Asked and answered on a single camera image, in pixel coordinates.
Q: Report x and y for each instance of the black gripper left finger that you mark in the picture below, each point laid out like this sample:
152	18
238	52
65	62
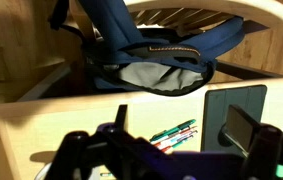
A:
81	156

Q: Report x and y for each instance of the green pen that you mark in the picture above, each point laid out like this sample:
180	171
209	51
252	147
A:
177	128

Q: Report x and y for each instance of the light wooden chair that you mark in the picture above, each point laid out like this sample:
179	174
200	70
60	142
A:
247	10

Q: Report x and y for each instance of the purple and white pen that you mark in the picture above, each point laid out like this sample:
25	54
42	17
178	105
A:
177	140

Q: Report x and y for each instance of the dark green tablet case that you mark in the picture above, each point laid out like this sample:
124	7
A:
217	106

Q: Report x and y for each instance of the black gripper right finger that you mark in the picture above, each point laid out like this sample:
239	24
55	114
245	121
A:
267	150

